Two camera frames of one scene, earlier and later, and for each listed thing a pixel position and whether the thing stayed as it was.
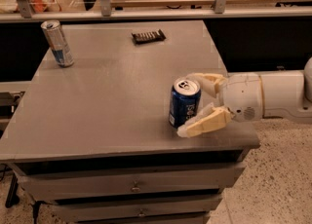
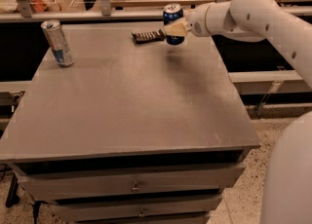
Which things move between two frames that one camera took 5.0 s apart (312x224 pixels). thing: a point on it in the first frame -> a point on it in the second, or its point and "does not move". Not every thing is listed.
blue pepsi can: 184,100 -> 172,13
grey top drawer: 57,181 does not move
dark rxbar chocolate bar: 148,36 does not move
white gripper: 242,96 -> 197,20
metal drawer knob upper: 136,188 does not move
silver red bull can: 54,33 does not move
